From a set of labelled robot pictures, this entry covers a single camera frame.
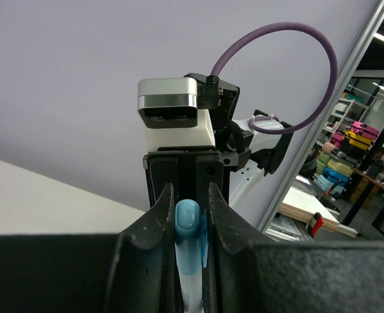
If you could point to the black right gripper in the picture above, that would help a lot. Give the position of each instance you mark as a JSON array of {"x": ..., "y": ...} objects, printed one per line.
[{"x": 191, "y": 171}]

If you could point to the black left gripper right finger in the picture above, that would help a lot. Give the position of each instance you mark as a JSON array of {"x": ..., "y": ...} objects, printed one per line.
[{"x": 251, "y": 273}]

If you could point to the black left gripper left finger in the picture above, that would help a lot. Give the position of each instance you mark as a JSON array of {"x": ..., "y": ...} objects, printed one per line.
[{"x": 130, "y": 271}]

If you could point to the light blue eraser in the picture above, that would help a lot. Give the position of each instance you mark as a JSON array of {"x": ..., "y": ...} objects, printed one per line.
[{"x": 191, "y": 237}]

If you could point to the light blue highlighter pen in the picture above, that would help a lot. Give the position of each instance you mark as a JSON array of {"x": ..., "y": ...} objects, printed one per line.
[{"x": 190, "y": 293}]

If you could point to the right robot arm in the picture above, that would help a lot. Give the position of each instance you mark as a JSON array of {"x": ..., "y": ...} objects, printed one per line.
[{"x": 265, "y": 136}]

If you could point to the background clutter shelves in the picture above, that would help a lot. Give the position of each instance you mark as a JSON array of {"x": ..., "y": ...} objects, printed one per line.
[{"x": 355, "y": 127}]

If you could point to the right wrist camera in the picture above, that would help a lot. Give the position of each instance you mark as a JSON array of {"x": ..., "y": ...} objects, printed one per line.
[{"x": 171, "y": 116}]

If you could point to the right aluminium frame post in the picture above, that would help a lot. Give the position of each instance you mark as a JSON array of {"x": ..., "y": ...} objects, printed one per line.
[{"x": 347, "y": 66}]

